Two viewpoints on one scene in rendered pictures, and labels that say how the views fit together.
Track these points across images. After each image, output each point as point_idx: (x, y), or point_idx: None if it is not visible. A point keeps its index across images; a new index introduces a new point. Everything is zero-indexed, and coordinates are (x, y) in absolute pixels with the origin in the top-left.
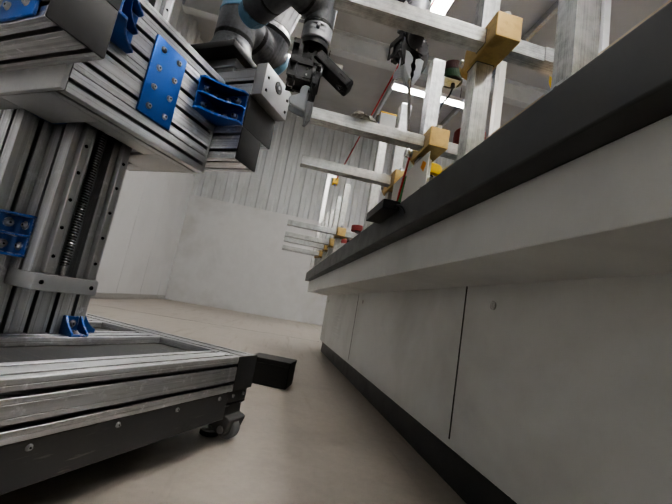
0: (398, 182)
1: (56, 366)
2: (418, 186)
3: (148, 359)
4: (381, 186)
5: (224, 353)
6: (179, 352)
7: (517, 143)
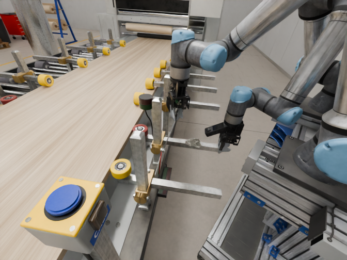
0: (157, 169)
1: (239, 193)
2: (163, 153)
3: (230, 210)
4: (148, 197)
5: (214, 241)
6: (227, 229)
7: (175, 124)
